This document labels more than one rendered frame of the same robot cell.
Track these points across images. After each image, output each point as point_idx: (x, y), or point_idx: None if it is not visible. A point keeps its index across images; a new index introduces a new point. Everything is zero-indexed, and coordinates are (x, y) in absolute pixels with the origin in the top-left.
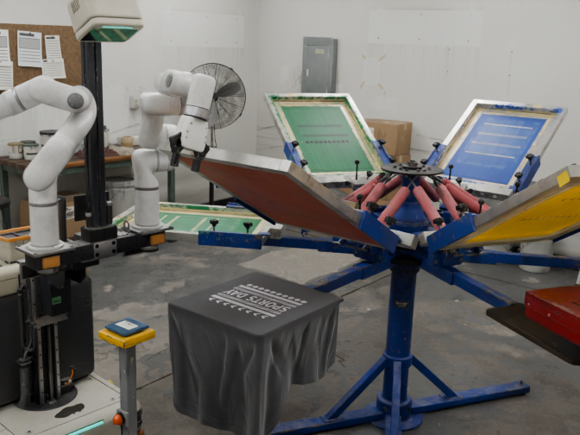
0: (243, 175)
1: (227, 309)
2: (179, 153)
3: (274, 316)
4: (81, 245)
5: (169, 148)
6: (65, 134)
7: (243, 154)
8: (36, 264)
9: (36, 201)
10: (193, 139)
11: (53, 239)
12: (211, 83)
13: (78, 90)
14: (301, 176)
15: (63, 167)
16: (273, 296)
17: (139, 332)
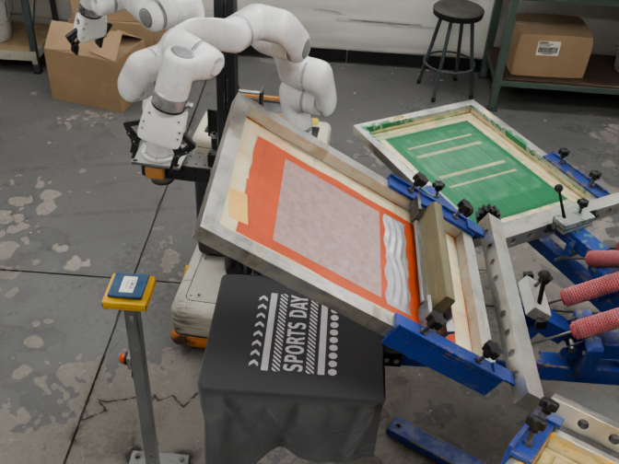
0: (260, 191)
1: (246, 324)
2: (134, 143)
3: (262, 369)
4: (196, 166)
5: (229, 110)
6: (158, 48)
7: (214, 174)
8: (142, 169)
9: (143, 108)
10: (154, 133)
11: (158, 152)
12: (176, 68)
13: (149, 5)
14: (227, 249)
15: (143, 87)
16: (321, 339)
17: (129, 299)
